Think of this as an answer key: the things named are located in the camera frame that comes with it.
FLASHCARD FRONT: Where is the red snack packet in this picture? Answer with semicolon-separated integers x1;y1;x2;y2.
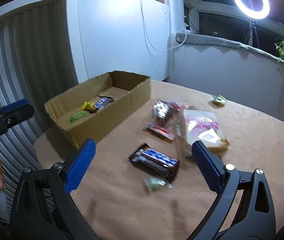
144;122;175;141

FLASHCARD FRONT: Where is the yellow candy wrapper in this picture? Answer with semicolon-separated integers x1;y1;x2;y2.
81;101;96;113

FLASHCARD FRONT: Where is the blue white chocolate bar pack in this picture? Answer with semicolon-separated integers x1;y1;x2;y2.
128;143;180;183

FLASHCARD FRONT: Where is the grey windowsill cloth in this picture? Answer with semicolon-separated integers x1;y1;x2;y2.
175;32;284;64

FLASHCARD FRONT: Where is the snickers bar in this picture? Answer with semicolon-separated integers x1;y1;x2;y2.
95;97;114;111

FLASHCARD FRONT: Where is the green jelly cup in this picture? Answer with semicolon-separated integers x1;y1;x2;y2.
211;95;227;106

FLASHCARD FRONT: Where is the white cabinet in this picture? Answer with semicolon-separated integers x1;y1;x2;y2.
64;0;183;82

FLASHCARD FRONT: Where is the ring light tripod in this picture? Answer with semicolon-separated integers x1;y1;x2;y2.
245;19;260;48

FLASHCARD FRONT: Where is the small clear green candy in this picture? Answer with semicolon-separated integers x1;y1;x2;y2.
143;177;173;192

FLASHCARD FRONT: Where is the white ring light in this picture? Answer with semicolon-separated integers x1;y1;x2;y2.
234;0;271;20

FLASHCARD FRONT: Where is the white charging cable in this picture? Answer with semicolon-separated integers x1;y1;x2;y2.
140;0;188;53

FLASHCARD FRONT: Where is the packaged sliced bread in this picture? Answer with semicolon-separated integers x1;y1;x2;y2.
179;107;229;158

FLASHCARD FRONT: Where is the green candy wrapper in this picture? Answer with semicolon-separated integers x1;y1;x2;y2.
68;111;86;124

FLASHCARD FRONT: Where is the red clear cake packet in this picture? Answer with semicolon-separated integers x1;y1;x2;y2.
152;100;188;122

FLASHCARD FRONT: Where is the brown cardboard box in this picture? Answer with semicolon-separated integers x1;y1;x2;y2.
45;71;151;148

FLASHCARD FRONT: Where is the window frame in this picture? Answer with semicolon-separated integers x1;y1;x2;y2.
184;0;284;56

